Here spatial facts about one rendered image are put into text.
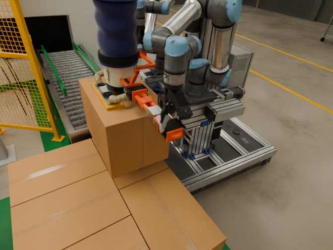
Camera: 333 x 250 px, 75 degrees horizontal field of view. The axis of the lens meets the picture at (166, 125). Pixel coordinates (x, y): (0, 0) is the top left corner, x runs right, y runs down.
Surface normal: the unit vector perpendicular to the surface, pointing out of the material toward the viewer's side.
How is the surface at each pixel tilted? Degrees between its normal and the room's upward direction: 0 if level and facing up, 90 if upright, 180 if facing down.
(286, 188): 0
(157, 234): 0
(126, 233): 0
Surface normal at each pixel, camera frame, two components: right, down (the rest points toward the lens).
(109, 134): 0.50, 0.54
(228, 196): 0.05, -0.80
